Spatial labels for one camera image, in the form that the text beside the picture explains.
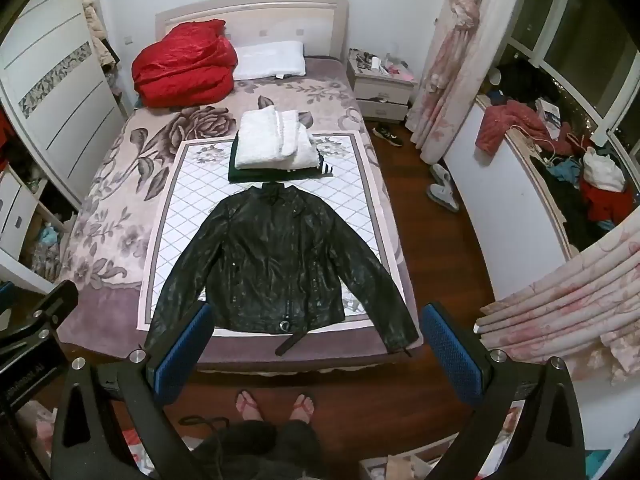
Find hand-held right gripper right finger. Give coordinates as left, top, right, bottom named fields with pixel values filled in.
left=421, top=301, right=588, bottom=480

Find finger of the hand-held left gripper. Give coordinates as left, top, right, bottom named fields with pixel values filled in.
left=0, top=280, right=79, bottom=357

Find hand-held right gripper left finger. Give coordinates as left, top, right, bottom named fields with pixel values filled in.
left=50, top=301, right=216, bottom=480

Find black leather jacket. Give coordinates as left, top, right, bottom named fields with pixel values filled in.
left=145, top=182, right=421, bottom=358

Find pile of mixed clothes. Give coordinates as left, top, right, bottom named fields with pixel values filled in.
left=537, top=130, right=636, bottom=253

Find white drawer unit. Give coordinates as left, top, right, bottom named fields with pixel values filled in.
left=0, top=165, right=76, bottom=293

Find cardboard box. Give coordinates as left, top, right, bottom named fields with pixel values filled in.
left=359, top=452, right=451, bottom=480

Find person's legs in dark pants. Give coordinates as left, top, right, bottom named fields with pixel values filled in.
left=192, top=419, right=327, bottom=480

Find loose pink floral curtain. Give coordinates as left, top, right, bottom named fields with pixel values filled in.
left=474, top=215, right=640, bottom=376

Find person's right foot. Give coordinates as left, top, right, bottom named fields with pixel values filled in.
left=292, top=392, right=316, bottom=424

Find white bay window ledge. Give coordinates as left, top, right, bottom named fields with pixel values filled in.
left=442, top=94, right=583, bottom=303

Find red hanging garment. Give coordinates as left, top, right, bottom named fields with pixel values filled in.
left=0, top=107, right=15, bottom=171

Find dark green striped folded garment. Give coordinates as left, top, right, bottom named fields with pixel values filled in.
left=227, top=139, right=335, bottom=183

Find white wardrobe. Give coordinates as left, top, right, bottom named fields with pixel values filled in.
left=0, top=0, right=126, bottom=211

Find white folded fleece garment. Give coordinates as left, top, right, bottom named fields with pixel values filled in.
left=234, top=105, right=321, bottom=171

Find black sneaker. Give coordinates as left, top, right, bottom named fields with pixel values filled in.
left=372, top=122, right=404, bottom=147

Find pink red garment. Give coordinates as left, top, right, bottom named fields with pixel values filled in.
left=475, top=100, right=553, bottom=154

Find white nightstand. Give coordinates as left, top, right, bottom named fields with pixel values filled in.
left=346, top=57, right=418, bottom=123

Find red quilt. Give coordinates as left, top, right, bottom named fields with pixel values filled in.
left=131, top=19, right=237, bottom=109

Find tied pink floral curtain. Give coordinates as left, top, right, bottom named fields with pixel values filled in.
left=405, top=0, right=536, bottom=166

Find beige plush toy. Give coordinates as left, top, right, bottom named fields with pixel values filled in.
left=82, top=0, right=104, bottom=39

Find clutter on nightstand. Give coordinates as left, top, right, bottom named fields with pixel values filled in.
left=348, top=47, right=416, bottom=81

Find white pillow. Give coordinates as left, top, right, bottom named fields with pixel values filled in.
left=232, top=41, right=307, bottom=81

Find bed with beige headboard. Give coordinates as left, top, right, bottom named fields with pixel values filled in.
left=65, top=0, right=426, bottom=373

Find black cable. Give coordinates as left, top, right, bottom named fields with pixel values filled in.
left=179, top=414, right=232, bottom=435

